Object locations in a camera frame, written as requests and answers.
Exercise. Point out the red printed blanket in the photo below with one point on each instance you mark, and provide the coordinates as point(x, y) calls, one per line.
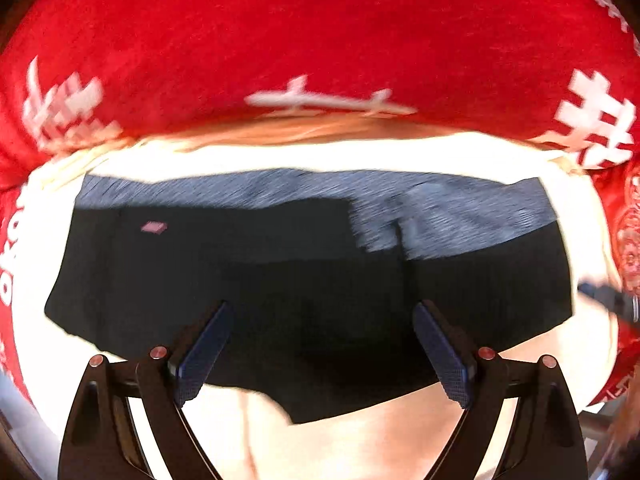
point(320, 35)

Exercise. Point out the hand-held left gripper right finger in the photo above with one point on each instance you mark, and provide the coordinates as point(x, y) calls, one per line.
point(445, 355)

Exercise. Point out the cream cloth sheet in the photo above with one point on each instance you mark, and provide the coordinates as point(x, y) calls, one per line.
point(350, 445)

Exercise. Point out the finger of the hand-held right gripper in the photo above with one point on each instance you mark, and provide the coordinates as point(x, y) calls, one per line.
point(607, 300)

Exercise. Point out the black pants with blue trim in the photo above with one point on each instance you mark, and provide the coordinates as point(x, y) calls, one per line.
point(300, 280)

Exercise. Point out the red embroidered pillow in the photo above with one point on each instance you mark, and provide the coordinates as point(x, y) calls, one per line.
point(627, 260)

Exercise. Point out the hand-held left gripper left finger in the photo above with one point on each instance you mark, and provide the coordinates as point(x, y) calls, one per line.
point(202, 355)

